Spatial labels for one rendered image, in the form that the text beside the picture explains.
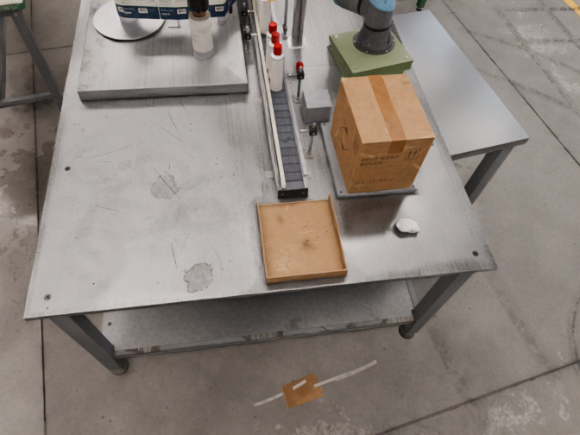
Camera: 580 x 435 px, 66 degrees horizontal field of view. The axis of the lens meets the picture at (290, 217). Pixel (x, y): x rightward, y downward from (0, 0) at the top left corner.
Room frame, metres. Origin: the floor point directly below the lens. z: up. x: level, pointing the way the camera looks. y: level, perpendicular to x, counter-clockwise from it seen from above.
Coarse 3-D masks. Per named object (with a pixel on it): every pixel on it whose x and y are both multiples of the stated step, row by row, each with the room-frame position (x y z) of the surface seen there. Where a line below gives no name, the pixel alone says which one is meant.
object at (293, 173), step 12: (264, 36) 1.74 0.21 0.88; (264, 48) 1.66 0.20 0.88; (276, 96) 1.37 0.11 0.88; (276, 108) 1.30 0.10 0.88; (288, 108) 1.31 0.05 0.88; (276, 120) 1.24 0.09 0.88; (288, 120) 1.24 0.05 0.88; (288, 132) 1.18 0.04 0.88; (288, 144) 1.12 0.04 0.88; (276, 156) 1.06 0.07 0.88; (288, 156) 1.06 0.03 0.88; (288, 168) 1.00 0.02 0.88; (300, 168) 1.01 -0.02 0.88; (288, 180) 0.95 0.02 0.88; (300, 180) 0.96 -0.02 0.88
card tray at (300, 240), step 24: (264, 216) 0.82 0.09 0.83; (288, 216) 0.83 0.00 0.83; (312, 216) 0.84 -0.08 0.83; (264, 240) 0.73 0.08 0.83; (288, 240) 0.74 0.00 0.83; (312, 240) 0.75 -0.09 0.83; (336, 240) 0.76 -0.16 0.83; (264, 264) 0.63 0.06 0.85; (288, 264) 0.65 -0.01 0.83; (312, 264) 0.66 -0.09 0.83; (336, 264) 0.67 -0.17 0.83
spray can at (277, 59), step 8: (280, 48) 1.40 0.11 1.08; (272, 56) 1.40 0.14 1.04; (280, 56) 1.40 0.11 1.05; (272, 64) 1.40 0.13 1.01; (280, 64) 1.39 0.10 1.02; (272, 72) 1.39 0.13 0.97; (280, 72) 1.39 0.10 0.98; (272, 80) 1.39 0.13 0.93; (280, 80) 1.39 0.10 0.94; (272, 88) 1.39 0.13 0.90; (280, 88) 1.40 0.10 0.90
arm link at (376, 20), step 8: (360, 0) 1.75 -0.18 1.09; (368, 0) 1.74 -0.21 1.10; (376, 0) 1.71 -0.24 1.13; (384, 0) 1.71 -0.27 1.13; (392, 0) 1.72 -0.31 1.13; (360, 8) 1.74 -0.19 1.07; (368, 8) 1.72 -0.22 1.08; (376, 8) 1.70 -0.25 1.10; (384, 8) 1.70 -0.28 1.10; (392, 8) 1.72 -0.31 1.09; (368, 16) 1.72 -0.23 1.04; (376, 16) 1.70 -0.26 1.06; (384, 16) 1.70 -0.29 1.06; (392, 16) 1.74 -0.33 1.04; (368, 24) 1.71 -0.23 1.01; (376, 24) 1.70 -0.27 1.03; (384, 24) 1.70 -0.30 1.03
